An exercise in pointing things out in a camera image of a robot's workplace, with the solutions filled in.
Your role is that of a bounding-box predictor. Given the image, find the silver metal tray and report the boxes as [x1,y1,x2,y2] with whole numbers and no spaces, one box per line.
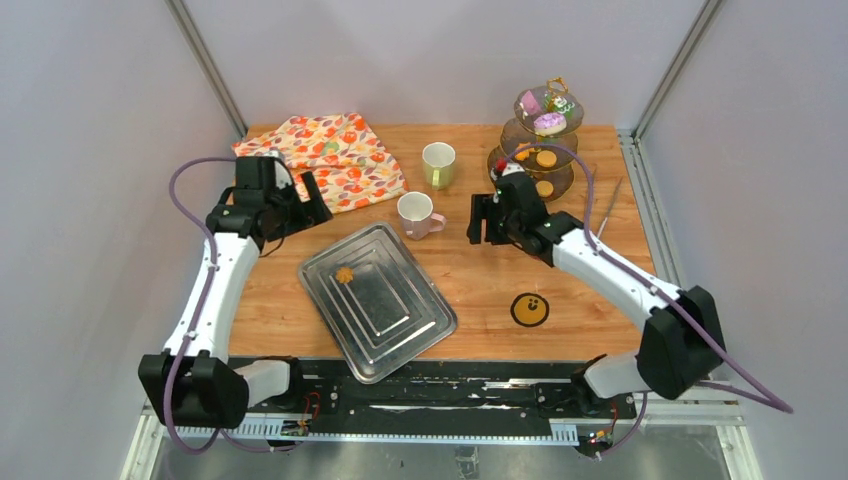
[298,222,458,384]

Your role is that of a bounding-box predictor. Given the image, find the orange fish-shaped cookie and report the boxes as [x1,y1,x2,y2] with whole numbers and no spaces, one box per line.
[513,143,533,162]

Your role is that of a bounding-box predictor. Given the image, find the floral orange cloth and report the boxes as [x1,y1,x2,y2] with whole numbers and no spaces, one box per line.
[232,112,408,214]

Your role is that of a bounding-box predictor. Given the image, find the pink frosted donut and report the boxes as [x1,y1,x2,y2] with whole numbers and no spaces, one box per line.
[533,112,568,137]

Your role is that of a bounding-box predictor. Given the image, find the green kiwi cake slice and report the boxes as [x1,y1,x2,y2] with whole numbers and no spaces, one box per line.
[545,93,576,118]

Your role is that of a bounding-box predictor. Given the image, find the silver white tongs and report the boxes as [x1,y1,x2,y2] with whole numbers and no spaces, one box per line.
[589,164,624,238]

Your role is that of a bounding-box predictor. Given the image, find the green mug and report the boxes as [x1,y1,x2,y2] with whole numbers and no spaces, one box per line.
[422,142,456,190]

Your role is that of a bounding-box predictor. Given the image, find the round yellow cracker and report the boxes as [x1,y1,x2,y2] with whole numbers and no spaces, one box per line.
[536,150,557,168]
[535,180,554,198]

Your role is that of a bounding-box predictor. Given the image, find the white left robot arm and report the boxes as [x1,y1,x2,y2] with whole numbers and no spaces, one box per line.
[138,153,333,429]

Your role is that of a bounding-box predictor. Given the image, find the pink mug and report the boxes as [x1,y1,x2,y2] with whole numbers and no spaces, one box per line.
[397,192,447,240]

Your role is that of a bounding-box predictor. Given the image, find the swirl butter cookie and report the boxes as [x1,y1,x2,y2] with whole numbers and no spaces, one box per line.
[335,267,355,285]

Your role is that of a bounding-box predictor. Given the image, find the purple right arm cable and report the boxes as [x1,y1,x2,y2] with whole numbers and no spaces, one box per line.
[493,143,795,415]

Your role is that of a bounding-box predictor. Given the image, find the black table front rail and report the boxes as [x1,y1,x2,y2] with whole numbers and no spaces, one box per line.
[248,358,637,445]

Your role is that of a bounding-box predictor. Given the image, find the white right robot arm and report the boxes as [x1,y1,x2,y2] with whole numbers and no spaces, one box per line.
[467,159,724,417]

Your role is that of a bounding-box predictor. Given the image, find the three-tier glass cake stand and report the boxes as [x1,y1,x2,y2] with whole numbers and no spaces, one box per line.
[487,77,584,202]

